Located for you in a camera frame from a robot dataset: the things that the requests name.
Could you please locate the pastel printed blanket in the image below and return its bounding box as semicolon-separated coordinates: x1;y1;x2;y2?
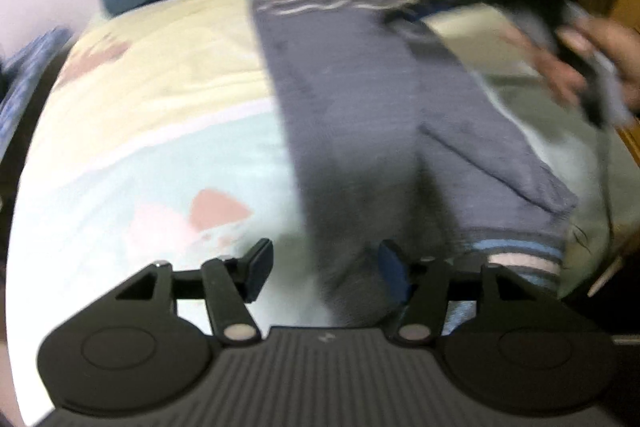
7;0;631;425

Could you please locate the grey knit sweater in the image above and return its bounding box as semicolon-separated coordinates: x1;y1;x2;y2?
242;0;578;333

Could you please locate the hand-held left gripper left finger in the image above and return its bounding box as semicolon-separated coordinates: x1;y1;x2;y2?
115;238;275;348

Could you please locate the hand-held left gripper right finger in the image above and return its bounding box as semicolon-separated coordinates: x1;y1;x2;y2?
377;239;563;348

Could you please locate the blue denim cloth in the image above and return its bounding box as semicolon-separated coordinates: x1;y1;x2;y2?
0;27;71;138

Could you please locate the person's right hand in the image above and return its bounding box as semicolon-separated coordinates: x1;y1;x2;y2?
500;14;640;112

